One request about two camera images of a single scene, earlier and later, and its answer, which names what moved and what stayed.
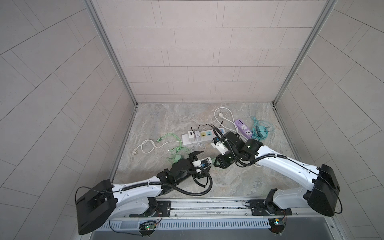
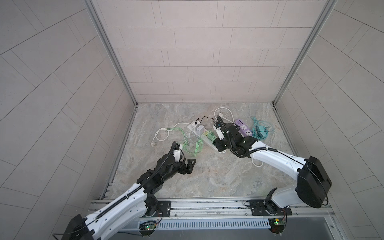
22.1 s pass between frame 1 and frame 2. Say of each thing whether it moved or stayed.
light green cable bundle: moved
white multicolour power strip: moved
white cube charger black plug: moved
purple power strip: stayed
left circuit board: stayed
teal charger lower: stayed
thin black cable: moved
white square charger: moved
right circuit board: stayed
